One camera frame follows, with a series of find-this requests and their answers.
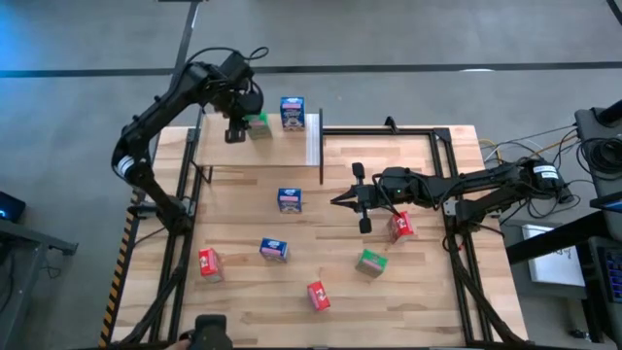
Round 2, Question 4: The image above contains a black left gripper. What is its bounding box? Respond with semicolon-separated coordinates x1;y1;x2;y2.
221;80;265;144

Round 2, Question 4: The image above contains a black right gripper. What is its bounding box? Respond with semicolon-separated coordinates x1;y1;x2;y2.
330;161;385;235

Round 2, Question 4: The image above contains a green Apple Jacks cereal box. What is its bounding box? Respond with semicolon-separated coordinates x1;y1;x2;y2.
355;248;390;279
244;111;274;142

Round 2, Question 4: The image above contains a blue Frosted Flakes cereal box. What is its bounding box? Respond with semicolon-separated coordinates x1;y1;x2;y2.
279;95;307;132
259;236;291;264
276;187;303;215

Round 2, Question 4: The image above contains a red Froot Loops cereal box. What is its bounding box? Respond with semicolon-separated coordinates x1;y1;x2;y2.
197;247;225;284
386;210;417;245
306;280;332;312

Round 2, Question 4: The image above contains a wooden shelf board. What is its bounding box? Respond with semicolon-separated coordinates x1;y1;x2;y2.
193;113;322;167

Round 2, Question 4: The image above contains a translucent white shelf end strip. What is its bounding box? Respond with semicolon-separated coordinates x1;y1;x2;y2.
304;113;322;166

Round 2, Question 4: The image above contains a yellow black hazard tape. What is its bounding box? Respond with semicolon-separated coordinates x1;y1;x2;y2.
98;206;136;349

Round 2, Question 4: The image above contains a black handheld device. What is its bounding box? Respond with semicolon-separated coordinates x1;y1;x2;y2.
188;314;234;350

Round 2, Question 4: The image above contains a black desk beam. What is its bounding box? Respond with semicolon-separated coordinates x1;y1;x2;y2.
504;210;622;266

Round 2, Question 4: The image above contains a white paper sheet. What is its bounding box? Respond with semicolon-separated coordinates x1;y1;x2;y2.
521;223;588;288

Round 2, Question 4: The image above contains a black device with blue light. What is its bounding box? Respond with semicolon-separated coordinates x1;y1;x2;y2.
0;191;27;224

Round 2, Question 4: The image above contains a grey metal stand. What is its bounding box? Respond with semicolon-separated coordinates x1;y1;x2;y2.
574;99;622;195

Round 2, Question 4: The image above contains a grey desk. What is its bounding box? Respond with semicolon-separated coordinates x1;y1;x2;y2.
0;218;80;350

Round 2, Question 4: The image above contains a black keyboard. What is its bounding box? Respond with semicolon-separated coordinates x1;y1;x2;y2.
596;245;622;303

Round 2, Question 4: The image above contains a black metal shelf frame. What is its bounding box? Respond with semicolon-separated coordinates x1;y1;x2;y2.
190;107;326;186

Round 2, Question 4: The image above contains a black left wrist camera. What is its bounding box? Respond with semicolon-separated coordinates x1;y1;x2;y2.
224;51;257;79

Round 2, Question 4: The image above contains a black aluminium table frame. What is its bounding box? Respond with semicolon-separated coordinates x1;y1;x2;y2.
119;124;526;349

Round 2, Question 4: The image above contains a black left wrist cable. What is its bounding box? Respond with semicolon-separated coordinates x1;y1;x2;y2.
187;46;270;67

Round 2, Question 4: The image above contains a black coiled cable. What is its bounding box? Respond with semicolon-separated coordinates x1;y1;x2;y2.
576;137;622;175

